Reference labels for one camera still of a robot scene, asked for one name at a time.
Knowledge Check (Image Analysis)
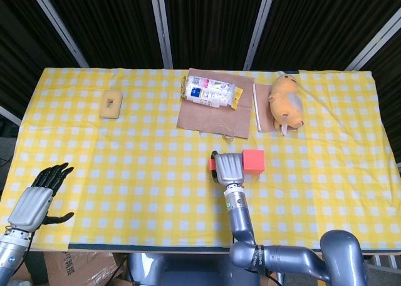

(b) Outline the yellow sponge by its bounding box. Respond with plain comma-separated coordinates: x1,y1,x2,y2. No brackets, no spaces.
98,90,122,120

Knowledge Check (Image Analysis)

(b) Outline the cardboard box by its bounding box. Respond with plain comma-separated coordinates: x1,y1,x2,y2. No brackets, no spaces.
12,251,126,286

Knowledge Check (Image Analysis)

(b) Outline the large red cube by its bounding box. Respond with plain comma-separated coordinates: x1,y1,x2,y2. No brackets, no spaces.
241,149,266,176

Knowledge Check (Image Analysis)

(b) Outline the brown paper bag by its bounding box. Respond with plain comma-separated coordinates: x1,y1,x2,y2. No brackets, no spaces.
177,68,254,140

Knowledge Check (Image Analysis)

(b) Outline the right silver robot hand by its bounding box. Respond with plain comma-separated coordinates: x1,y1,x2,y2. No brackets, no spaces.
210,150,247,186

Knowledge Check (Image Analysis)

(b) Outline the plastic snack package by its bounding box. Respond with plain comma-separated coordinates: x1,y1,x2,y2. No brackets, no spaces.
180,74,244,111

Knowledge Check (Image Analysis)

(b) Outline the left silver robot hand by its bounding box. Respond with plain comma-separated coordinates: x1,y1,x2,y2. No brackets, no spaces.
8,162,75,232

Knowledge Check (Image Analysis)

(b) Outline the yellow checkered tablecloth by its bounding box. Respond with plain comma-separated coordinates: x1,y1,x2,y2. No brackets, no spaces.
0,67,401,252

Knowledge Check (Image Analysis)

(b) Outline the grey robot torso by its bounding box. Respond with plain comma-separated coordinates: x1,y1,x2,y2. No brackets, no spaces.
127,253,261,286

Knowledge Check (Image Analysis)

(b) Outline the brown notebook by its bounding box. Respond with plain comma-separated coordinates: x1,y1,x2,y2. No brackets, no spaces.
252,83,298,133

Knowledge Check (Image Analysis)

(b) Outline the orange plush toy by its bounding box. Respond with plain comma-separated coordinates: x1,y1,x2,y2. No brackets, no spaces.
268,74,305,136

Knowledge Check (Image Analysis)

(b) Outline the white frame post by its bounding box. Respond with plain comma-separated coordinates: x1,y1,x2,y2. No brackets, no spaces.
27,0,90,68
243,0,276,70
148,0,174,69
0,106,23,127
345,10,401,71

